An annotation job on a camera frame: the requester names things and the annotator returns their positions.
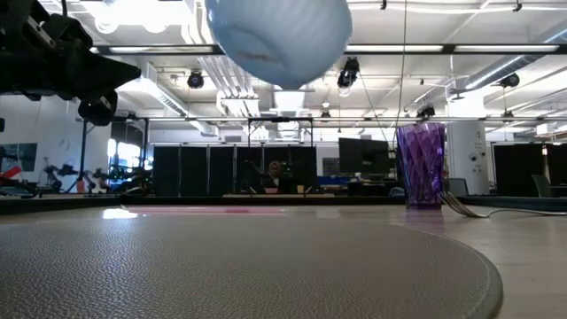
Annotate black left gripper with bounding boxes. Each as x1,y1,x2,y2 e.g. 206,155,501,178
12,0,142,128

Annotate blue plastic bowl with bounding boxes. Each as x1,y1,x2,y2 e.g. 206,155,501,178
205,0,353,90

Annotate purple faceted plastic tumbler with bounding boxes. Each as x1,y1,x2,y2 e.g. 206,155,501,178
395,121,447,211

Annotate silver metal fork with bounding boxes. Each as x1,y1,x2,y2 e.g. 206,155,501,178
436,191,567,219

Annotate black background robot arms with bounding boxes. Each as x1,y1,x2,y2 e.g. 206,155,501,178
42,161,154,196

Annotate black partition panel row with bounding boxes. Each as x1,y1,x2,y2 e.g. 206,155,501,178
152,144,318,196
493,143,567,198

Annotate person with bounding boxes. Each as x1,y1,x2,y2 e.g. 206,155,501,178
260,159,289,195

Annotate round grey leather placemat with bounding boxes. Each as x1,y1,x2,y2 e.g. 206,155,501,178
0,214,504,319

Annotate black computer monitor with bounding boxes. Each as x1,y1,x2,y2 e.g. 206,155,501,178
338,136,391,175

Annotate black rig crossbar with lights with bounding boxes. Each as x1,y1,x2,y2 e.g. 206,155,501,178
90,43,567,56

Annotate white round pillar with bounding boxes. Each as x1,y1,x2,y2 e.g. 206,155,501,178
446,120,491,196

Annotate grey office chair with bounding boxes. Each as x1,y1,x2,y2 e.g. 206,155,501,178
444,177,470,197

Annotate dark green chair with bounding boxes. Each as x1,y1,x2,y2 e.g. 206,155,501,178
531,174,567,198

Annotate black aluminium table frame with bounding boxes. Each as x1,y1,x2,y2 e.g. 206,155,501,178
0,193,567,217

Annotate black overhead camera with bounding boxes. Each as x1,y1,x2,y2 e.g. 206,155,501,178
337,56,361,89

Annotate thin hanging cable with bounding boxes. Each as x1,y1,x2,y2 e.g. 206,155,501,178
392,0,408,147

